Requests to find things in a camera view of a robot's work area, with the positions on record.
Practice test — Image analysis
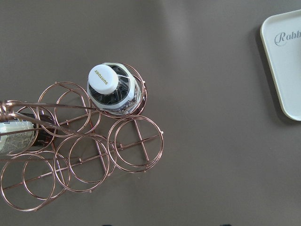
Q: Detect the tea bottle rear rack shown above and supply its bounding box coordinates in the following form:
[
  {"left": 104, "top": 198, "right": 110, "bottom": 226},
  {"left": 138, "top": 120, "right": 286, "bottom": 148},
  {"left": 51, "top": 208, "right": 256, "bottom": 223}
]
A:
[{"left": 87, "top": 63, "right": 143, "bottom": 116}]

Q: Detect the tea bottle rack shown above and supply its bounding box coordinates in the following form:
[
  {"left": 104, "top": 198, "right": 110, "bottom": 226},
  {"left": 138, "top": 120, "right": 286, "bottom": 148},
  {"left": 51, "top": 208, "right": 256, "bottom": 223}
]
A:
[
  {"left": 0, "top": 118, "right": 54, "bottom": 155},
  {"left": 87, "top": 63, "right": 143, "bottom": 116}
]

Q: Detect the tea bottle front rack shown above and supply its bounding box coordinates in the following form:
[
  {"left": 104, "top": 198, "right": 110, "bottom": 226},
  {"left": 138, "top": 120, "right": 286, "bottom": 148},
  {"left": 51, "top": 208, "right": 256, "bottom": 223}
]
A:
[{"left": 0, "top": 118, "right": 54, "bottom": 155}]

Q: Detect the cream serving tray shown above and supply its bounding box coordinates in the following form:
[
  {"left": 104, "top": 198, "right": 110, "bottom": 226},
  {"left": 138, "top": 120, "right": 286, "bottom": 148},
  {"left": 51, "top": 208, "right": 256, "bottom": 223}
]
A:
[{"left": 260, "top": 10, "right": 301, "bottom": 121}]

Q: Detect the copper wire bottle rack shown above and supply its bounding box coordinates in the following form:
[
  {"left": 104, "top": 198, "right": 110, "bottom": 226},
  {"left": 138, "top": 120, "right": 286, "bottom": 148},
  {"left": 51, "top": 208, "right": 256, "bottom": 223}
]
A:
[{"left": 0, "top": 64, "right": 164, "bottom": 211}]

